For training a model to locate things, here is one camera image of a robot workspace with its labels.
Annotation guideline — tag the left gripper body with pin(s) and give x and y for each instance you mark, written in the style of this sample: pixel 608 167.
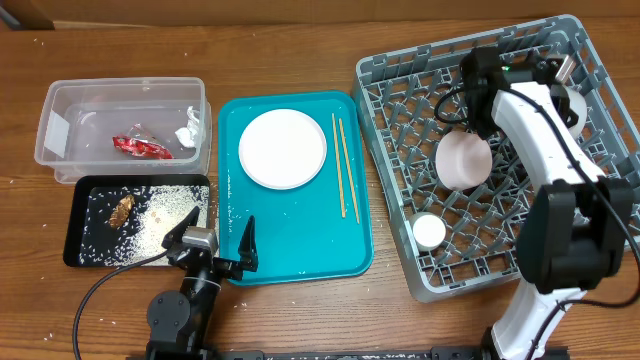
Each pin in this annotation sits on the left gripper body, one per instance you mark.
pixel 223 269

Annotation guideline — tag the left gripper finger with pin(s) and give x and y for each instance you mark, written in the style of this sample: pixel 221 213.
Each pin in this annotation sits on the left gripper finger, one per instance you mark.
pixel 175 235
pixel 247 248

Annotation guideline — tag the grey bowl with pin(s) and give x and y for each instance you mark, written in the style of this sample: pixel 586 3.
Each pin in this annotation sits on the grey bowl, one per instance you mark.
pixel 577 113

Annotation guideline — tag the brown food scrap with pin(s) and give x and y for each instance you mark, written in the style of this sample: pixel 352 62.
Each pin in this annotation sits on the brown food scrap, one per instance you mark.
pixel 121 212

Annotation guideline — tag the red snack wrapper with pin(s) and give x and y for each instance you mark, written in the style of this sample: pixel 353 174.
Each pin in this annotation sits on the red snack wrapper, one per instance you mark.
pixel 138 142

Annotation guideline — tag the white tissue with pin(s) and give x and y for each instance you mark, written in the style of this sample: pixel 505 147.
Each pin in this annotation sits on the white tissue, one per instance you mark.
pixel 188 134

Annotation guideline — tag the wooden chopstick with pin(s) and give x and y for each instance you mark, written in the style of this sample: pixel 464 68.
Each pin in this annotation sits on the wooden chopstick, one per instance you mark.
pixel 338 167
pixel 349 170

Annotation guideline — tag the large white plate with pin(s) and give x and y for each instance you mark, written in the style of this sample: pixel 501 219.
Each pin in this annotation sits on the large white plate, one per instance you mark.
pixel 282 149

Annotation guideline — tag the white cup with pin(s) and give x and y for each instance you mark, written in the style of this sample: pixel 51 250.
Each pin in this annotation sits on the white cup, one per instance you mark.
pixel 428 230

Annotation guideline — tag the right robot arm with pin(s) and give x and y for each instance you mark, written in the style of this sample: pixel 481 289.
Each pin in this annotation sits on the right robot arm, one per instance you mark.
pixel 576 229

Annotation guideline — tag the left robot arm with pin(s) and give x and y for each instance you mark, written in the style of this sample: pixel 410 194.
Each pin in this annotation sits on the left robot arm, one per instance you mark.
pixel 179 320

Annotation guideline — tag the grey dishwasher rack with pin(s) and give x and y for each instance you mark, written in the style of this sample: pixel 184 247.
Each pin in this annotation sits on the grey dishwasher rack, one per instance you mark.
pixel 402 98

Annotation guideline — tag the black tray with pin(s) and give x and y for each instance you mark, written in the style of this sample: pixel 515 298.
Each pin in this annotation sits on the black tray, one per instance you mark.
pixel 161 202

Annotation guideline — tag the teal serving tray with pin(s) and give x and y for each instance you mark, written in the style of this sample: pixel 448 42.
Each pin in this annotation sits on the teal serving tray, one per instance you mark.
pixel 300 234

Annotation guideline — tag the clear plastic bin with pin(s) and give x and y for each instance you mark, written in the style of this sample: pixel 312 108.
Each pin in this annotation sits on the clear plastic bin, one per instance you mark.
pixel 79 118

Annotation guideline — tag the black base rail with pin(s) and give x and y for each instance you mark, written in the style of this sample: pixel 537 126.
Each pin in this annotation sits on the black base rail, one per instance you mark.
pixel 435 353

